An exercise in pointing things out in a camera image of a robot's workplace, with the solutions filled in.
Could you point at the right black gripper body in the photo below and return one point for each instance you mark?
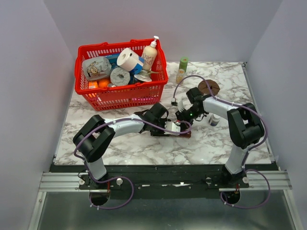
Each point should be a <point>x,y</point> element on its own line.
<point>187,116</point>

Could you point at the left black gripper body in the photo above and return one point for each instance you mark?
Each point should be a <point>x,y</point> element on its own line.
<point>161,122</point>

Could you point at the dark red weekly pill organizer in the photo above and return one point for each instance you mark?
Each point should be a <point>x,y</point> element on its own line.
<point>186,135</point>

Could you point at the white pill bottle blue label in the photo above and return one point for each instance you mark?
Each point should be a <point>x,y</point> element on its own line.
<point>214,120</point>

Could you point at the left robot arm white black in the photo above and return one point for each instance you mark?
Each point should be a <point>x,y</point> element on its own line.
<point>93,139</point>

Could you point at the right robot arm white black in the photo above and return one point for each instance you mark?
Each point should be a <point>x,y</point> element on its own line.
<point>245,126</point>

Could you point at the beige cup brown lid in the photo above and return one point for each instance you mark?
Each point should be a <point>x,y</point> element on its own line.
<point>213,86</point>

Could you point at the red plastic shopping basket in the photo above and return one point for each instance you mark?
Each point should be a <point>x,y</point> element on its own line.
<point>122,96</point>

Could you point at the green lidded spice jar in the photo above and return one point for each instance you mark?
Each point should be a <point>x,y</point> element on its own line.
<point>182,69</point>

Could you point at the white lidded yogurt cup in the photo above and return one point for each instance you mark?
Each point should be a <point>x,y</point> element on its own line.
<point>143,76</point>

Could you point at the grey wrapped paper roll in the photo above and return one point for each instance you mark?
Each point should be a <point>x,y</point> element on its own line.
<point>120,77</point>

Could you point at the cream pump lotion bottle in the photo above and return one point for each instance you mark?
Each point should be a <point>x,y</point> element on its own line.
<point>149,54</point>

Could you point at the orange fruit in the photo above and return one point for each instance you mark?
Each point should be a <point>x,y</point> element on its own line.
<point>103,83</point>

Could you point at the white toilet paper roll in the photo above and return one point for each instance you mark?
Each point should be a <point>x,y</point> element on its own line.
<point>127,59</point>

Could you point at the orange small carton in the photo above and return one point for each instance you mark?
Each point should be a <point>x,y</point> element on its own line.
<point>93,85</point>

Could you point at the blue package in basket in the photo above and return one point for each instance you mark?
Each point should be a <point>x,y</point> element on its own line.
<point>113,61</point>

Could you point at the wrapped grey tissue pack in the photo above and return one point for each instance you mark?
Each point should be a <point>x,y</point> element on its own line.
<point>96,68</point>

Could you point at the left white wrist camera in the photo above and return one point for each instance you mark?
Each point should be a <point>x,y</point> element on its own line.
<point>172,128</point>

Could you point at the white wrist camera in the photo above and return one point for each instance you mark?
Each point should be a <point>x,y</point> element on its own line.
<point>172,128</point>
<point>178,104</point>

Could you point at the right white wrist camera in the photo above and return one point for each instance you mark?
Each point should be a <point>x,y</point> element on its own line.
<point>178,104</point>

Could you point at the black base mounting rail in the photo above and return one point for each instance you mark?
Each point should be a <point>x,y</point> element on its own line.
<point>165,181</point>

